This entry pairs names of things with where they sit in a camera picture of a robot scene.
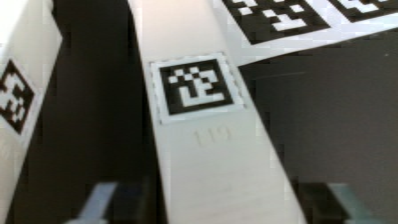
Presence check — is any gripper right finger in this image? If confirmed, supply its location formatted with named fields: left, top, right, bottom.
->
left=297, top=182, right=380, bottom=224

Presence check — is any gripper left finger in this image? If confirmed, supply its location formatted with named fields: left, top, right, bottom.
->
left=62, top=182, right=147, bottom=224

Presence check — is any white left rear desk leg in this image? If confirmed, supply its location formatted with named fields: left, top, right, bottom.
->
left=0, top=0, right=62, bottom=224

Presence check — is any white bracket desk leg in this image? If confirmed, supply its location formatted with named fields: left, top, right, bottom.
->
left=128, top=0, right=307, bottom=224

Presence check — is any white marker base bracket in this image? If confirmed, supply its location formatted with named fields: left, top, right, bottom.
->
left=208, top=0, right=398, bottom=66

